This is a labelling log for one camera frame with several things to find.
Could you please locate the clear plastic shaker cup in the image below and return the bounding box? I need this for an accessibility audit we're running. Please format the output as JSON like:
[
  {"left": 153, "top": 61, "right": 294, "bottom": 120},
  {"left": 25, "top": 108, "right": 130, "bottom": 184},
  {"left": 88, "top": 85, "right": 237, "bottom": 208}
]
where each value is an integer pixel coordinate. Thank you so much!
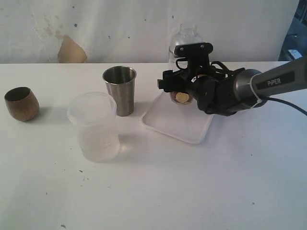
[{"left": 168, "top": 51, "right": 194, "bottom": 105}]

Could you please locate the white rectangular tray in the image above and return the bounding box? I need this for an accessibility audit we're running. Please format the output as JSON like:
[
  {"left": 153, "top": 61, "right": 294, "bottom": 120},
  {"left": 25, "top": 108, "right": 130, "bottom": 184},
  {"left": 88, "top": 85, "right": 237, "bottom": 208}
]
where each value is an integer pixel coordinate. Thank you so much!
[{"left": 140, "top": 92, "right": 213, "bottom": 144}]

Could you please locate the stainless steel cup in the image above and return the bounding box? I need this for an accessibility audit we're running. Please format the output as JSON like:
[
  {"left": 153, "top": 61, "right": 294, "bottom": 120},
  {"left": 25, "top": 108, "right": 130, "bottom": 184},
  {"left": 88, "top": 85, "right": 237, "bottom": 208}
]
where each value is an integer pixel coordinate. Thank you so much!
[{"left": 103, "top": 66, "right": 137, "bottom": 116}]

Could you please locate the translucent plastic container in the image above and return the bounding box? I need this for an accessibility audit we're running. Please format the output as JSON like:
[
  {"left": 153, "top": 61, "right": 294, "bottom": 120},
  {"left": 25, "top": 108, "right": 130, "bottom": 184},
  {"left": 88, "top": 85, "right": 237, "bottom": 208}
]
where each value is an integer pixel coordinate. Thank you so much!
[{"left": 67, "top": 92, "right": 121, "bottom": 162}]

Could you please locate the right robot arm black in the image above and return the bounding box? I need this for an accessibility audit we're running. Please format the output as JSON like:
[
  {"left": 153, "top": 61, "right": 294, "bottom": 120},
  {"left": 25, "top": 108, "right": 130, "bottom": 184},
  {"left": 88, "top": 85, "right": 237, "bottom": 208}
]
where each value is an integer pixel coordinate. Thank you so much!
[{"left": 157, "top": 43, "right": 307, "bottom": 116}]

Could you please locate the clear dome shaker lid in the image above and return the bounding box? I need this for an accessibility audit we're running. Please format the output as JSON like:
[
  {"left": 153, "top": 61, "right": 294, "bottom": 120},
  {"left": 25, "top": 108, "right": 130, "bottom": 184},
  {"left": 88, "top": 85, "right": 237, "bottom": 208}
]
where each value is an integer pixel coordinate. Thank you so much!
[{"left": 168, "top": 23, "right": 203, "bottom": 54}]

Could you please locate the brown wooden cup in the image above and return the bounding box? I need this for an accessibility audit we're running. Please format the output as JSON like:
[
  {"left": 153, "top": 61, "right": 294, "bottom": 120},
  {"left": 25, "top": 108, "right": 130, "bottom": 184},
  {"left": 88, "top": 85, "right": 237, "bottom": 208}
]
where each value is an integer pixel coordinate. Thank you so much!
[{"left": 4, "top": 87, "right": 39, "bottom": 122}]

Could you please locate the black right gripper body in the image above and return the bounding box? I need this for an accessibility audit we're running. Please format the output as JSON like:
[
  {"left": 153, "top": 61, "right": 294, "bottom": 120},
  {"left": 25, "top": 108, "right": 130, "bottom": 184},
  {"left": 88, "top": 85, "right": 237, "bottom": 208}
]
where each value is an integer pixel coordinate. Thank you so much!
[{"left": 175, "top": 56, "right": 216, "bottom": 101}]

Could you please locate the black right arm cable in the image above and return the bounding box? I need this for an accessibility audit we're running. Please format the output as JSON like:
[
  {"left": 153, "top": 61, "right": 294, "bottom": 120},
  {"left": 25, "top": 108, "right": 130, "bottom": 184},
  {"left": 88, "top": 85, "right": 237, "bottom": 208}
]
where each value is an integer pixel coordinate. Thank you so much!
[{"left": 175, "top": 57, "right": 307, "bottom": 113}]

